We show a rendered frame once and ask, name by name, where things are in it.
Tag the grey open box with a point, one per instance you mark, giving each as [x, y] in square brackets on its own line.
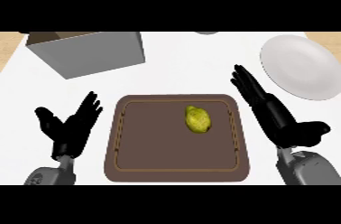
[90, 54]

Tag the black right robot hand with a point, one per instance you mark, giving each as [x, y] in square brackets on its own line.
[275, 119]

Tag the brown tray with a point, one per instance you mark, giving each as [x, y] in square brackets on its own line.
[176, 138]

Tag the white plate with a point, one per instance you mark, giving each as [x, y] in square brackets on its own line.
[301, 66]

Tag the yellow-green pear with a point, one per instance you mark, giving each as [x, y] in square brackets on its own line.
[198, 119]

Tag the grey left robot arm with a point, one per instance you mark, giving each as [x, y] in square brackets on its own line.
[50, 173]

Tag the grey round object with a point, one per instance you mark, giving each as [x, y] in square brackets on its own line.
[207, 32]

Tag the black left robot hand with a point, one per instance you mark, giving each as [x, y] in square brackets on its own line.
[73, 128]

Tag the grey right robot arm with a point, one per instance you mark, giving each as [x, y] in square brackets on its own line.
[309, 169]

